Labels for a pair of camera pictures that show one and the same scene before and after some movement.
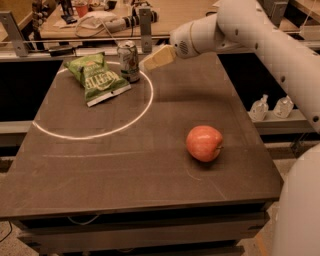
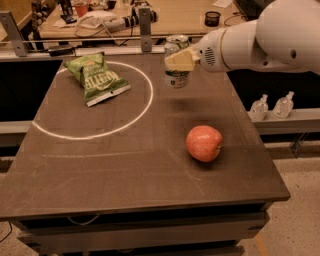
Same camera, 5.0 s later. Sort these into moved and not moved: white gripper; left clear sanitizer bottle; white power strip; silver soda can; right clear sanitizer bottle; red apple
Moved: white gripper; silver soda can
Not moved: left clear sanitizer bottle; red apple; right clear sanitizer bottle; white power strip
